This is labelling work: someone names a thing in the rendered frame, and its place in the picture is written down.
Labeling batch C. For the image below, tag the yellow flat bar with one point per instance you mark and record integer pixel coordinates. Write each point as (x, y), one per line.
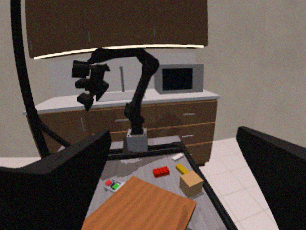
(181, 169)

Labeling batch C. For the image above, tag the brown wooden dolly with black caster wheels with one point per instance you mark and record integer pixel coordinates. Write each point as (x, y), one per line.
(139, 205)

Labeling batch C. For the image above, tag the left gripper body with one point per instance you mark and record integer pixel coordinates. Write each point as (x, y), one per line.
(94, 88)

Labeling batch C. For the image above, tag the red lego brick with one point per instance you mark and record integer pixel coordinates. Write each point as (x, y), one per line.
(161, 172)

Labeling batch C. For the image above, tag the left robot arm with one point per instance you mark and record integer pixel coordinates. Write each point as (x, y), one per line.
(150, 65)

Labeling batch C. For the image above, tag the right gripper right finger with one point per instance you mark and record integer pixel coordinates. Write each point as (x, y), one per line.
(279, 168)

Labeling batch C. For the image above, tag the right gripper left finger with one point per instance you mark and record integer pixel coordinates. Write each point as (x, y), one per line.
(54, 193)

